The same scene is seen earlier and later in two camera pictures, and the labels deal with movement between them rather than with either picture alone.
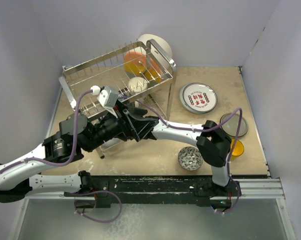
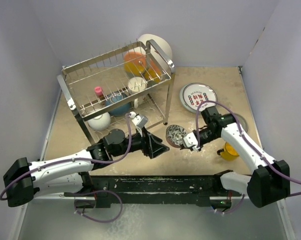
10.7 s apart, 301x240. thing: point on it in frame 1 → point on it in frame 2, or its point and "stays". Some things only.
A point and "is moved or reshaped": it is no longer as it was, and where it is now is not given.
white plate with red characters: x=198 y=98 stays
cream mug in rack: x=137 y=84 stays
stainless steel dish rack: x=139 y=74 stays
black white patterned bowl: x=190 y=158 is moved or reshaped
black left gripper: x=137 y=128 → x=151 y=145
